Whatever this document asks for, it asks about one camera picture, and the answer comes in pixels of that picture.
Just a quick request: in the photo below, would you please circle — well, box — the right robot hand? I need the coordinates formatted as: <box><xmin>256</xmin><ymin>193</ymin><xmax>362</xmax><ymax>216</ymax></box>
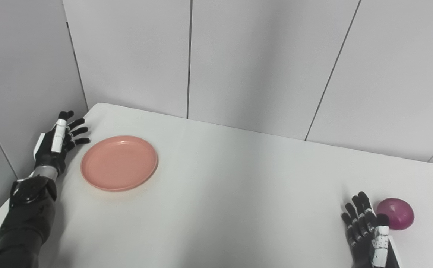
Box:
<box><xmin>341</xmin><ymin>191</ymin><xmax>402</xmax><ymax>268</ymax></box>

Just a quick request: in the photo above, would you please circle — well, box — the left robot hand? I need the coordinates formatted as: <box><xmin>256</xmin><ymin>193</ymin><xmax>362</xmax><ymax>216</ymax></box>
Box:
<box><xmin>33</xmin><ymin>110</ymin><xmax>91</xmax><ymax>175</ymax></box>

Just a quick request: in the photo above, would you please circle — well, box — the purple red onion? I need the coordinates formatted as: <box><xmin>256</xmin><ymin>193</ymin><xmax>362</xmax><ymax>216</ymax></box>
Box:
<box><xmin>376</xmin><ymin>198</ymin><xmax>414</xmax><ymax>230</ymax></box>

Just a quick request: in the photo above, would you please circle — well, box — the pink plate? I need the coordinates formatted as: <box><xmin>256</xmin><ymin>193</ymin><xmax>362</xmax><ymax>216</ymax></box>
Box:
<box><xmin>80</xmin><ymin>135</ymin><xmax>159</xmax><ymax>192</ymax></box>

